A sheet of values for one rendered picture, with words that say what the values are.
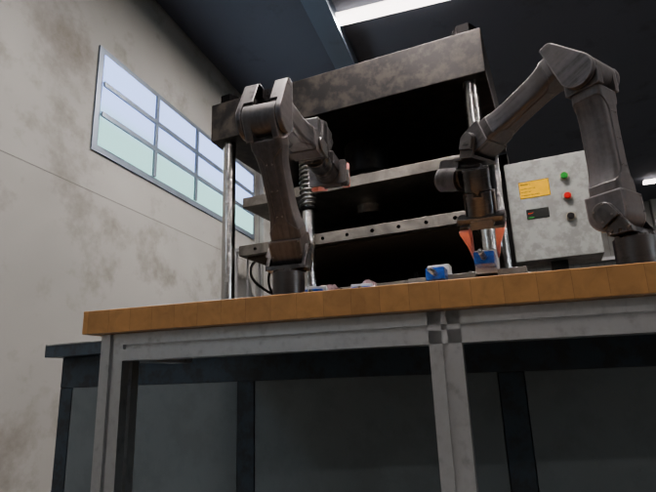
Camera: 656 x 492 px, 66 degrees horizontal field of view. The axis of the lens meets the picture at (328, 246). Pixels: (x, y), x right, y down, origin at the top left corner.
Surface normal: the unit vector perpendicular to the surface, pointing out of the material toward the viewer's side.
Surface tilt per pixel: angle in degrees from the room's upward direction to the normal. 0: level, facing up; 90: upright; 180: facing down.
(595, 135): 90
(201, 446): 90
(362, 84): 90
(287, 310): 90
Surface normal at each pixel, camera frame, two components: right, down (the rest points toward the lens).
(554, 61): -0.83, -0.11
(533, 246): -0.41, -0.21
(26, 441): 0.95, -0.11
